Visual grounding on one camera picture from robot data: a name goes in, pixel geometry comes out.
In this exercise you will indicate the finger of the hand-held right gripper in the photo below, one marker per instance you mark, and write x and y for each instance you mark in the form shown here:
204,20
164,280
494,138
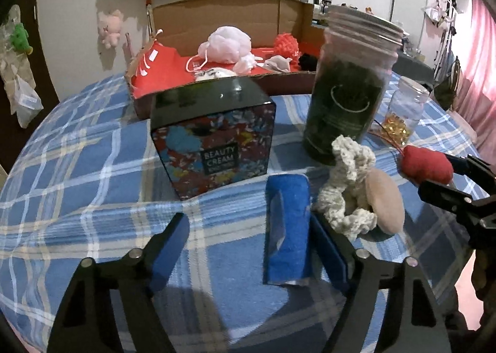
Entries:
465,165
445,198

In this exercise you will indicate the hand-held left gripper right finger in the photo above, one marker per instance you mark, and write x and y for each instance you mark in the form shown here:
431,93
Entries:
329,256

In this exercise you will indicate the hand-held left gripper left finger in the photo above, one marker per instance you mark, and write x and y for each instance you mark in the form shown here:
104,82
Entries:
166,256

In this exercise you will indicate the red fuzzy ball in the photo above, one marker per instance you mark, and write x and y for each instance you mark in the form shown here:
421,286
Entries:
426,165

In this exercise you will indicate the blue towel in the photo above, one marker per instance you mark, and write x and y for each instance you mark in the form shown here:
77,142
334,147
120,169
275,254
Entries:
286,221

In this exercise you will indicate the black scrunchie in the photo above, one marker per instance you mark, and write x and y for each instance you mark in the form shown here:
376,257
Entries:
308,62

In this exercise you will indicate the white fluffy plush toy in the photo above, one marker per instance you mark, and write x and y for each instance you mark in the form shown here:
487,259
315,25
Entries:
215,73

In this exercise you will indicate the cardboard box with red lining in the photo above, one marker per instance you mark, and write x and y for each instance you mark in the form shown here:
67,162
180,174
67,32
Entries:
166,66

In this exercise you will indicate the white cloth pouch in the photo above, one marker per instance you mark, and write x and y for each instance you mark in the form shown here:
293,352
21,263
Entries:
277,63

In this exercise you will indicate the white bone-shaped soft toy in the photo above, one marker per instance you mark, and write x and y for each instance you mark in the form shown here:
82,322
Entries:
244,64

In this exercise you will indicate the person's right forearm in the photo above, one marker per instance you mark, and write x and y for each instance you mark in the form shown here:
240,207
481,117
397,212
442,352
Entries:
484,271

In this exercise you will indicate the beige round powder puff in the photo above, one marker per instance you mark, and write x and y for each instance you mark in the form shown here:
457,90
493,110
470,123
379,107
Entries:
383,198

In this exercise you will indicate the small clear plastic jar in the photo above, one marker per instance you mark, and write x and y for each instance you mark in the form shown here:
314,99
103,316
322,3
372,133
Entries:
403,112

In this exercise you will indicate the cream crochet scrunchie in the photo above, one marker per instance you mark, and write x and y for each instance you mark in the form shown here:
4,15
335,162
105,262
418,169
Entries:
348,167

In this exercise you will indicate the pink curtain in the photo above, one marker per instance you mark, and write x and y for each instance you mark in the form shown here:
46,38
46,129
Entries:
480,66

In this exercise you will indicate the blue plaid blanket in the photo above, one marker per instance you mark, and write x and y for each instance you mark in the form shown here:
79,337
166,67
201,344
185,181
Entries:
77,182

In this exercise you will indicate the black floral print box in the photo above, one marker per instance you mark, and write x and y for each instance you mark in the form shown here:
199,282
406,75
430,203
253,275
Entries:
209,143

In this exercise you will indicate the tall jar with grey lid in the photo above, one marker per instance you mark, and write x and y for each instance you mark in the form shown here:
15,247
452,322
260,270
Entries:
341,105

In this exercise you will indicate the white hanging accessories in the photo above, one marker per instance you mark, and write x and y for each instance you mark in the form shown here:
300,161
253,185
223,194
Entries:
438,8

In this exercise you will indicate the white refrigerator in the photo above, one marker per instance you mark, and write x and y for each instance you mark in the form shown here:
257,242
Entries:
410,0

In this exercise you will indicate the white plastic bag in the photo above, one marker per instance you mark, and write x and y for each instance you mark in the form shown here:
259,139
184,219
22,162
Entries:
25,105

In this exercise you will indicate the red mesh bath pouf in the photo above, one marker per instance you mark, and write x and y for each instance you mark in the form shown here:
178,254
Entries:
286,45

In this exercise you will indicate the white mesh bath pouf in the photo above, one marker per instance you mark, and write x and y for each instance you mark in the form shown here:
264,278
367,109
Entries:
228,43

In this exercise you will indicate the dark wooden door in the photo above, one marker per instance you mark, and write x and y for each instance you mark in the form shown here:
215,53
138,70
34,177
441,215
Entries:
42,66

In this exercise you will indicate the pink plush toy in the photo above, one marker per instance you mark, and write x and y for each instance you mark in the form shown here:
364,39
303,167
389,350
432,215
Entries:
110,27

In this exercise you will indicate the hanging fabric organizer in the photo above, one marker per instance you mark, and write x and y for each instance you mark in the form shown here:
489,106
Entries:
7,66

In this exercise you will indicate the green plush toy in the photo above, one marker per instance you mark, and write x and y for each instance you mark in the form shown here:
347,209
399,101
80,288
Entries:
19,37

